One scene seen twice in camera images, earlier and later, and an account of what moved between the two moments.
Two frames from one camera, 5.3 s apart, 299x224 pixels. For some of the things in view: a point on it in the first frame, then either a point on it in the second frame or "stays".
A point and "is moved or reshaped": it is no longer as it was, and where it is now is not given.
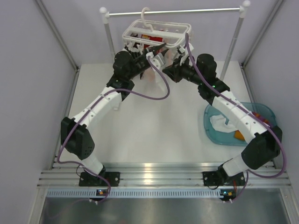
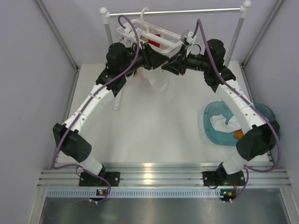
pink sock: (149, 74) is moved or reshaped
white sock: (169, 56) is moved or reshaped
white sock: (218, 122) stays
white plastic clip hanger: (169, 34) is moved or reshaped
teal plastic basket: (227, 137) stays
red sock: (146, 37) → (154, 43)
